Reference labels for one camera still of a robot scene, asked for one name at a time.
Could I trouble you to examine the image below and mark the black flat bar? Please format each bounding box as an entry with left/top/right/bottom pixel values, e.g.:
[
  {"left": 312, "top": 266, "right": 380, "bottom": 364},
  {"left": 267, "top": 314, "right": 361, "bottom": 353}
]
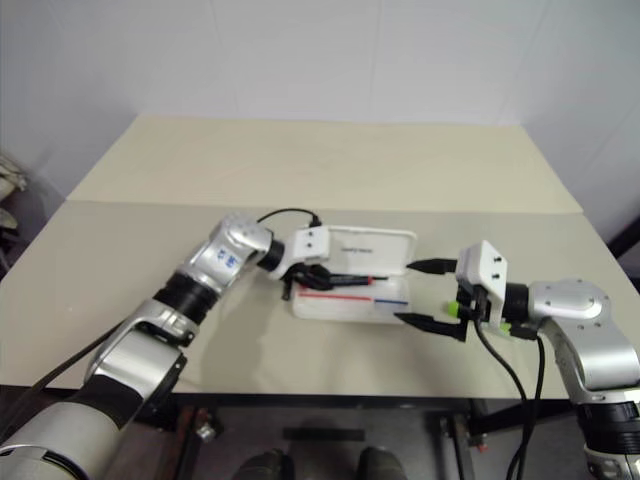
[{"left": 282, "top": 427, "right": 367, "bottom": 443}]

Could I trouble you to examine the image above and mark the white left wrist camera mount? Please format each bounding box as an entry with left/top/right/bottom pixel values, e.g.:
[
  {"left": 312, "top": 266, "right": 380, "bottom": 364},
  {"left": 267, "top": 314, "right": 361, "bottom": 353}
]
[{"left": 267, "top": 224, "right": 332, "bottom": 281}]

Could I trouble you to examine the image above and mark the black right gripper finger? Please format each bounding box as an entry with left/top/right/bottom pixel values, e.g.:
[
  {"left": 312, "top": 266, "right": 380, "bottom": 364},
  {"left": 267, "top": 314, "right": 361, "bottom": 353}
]
[
  {"left": 406, "top": 257, "right": 458, "bottom": 278},
  {"left": 394, "top": 312, "right": 470, "bottom": 346}
]

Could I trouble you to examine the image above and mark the dark furniture panel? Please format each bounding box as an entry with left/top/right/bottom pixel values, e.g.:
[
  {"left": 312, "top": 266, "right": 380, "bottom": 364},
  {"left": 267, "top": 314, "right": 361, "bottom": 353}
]
[{"left": 606, "top": 197, "right": 640, "bottom": 294}]

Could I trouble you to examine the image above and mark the white plastic pencil case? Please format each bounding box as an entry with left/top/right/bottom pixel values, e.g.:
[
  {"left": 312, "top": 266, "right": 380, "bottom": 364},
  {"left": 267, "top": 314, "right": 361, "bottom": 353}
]
[{"left": 291, "top": 225, "right": 419, "bottom": 326}]

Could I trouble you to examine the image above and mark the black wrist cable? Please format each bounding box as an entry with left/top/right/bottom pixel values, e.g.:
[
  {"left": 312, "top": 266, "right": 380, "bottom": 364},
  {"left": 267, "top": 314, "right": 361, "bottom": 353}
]
[
  {"left": 472, "top": 319, "right": 529, "bottom": 407},
  {"left": 504, "top": 324, "right": 549, "bottom": 480},
  {"left": 255, "top": 207, "right": 322, "bottom": 229}
]

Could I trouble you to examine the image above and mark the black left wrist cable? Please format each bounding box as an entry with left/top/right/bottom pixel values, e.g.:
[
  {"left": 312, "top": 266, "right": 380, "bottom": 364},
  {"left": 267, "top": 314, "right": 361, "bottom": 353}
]
[{"left": 255, "top": 207, "right": 322, "bottom": 229}]

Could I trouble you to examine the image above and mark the black flat strap cable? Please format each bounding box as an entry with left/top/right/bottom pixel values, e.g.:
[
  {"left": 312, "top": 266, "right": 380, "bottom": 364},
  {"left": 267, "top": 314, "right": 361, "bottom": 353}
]
[{"left": 28, "top": 319, "right": 127, "bottom": 392}]

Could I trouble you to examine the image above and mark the green marker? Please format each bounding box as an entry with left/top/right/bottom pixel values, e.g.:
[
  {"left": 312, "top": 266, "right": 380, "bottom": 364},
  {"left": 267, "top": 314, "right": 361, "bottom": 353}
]
[{"left": 446, "top": 298, "right": 512, "bottom": 337}]

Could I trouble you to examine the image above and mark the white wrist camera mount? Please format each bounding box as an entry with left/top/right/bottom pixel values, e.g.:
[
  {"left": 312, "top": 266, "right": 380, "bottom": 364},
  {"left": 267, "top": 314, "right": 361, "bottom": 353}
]
[
  {"left": 267, "top": 224, "right": 332, "bottom": 281},
  {"left": 455, "top": 239, "right": 512, "bottom": 332}
]

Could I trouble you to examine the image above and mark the dark rounded shape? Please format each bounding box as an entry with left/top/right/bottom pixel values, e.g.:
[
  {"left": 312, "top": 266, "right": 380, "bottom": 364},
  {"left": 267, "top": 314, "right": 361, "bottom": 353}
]
[
  {"left": 356, "top": 445, "right": 409, "bottom": 480},
  {"left": 234, "top": 448, "right": 297, "bottom": 480}
]

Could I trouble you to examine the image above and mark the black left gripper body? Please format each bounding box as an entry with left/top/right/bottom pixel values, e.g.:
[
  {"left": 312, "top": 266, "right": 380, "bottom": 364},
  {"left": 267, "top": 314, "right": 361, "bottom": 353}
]
[{"left": 279, "top": 264, "right": 310, "bottom": 303}]

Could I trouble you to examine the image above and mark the black marker with red cap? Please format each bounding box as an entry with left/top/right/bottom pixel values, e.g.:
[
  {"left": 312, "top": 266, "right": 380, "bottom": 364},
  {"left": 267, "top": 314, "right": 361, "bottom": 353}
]
[{"left": 319, "top": 273, "right": 394, "bottom": 291}]

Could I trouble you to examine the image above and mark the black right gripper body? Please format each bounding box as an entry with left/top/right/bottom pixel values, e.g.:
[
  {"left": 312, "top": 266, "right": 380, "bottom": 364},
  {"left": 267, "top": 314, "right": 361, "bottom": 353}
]
[{"left": 456, "top": 282, "right": 495, "bottom": 347}]

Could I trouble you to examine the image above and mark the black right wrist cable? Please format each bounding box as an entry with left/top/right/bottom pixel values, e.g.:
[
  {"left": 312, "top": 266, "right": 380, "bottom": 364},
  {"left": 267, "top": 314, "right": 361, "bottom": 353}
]
[
  {"left": 472, "top": 319, "right": 529, "bottom": 407},
  {"left": 504, "top": 324, "right": 549, "bottom": 480}
]

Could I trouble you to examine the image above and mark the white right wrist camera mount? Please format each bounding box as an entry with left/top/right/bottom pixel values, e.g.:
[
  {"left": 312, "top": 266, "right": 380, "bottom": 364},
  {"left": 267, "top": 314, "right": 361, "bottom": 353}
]
[{"left": 455, "top": 239, "right": 512, "bottom": 332}]

